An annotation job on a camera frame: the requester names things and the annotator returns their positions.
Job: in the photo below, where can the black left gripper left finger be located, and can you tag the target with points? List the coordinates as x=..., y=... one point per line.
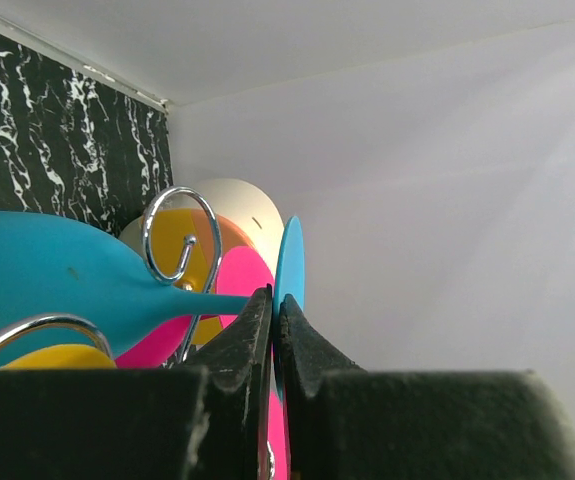
x=204, y=419

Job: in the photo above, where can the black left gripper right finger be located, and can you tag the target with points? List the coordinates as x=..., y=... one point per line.
x=344, y=422

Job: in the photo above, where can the orange wine glass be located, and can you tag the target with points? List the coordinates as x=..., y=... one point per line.
x=64, y=356

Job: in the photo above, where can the blue wine glass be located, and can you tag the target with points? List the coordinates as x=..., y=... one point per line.
x=53, y=264

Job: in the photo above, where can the chrome wine glass rack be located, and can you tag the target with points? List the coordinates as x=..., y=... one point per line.
x=39, y=331

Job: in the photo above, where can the white orange cylindrical container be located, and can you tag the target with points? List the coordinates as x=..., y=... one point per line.
x=251, y=231

